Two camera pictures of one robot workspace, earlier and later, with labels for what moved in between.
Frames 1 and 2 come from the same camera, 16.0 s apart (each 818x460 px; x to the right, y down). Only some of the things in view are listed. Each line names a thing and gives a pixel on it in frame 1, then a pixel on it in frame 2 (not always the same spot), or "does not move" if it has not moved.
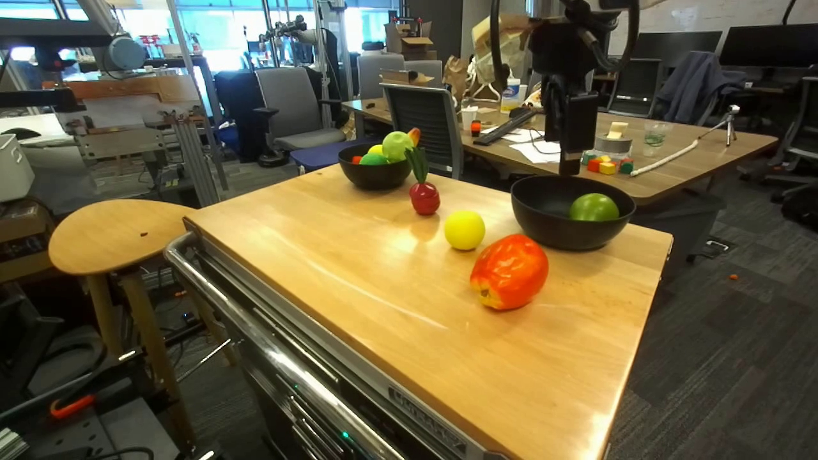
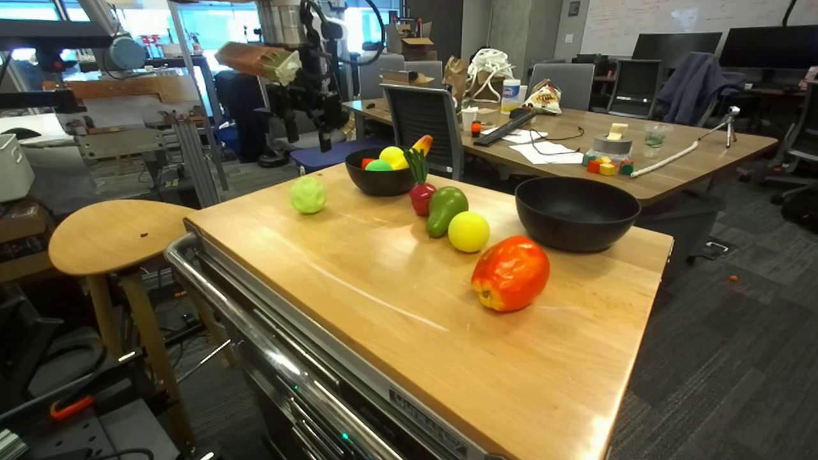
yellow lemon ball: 463,232 does not move
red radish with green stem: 426,197 does not move
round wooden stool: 113,242 does not move
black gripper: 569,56 → 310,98
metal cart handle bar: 274,350 does not move
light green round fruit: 395,146 → 307,196
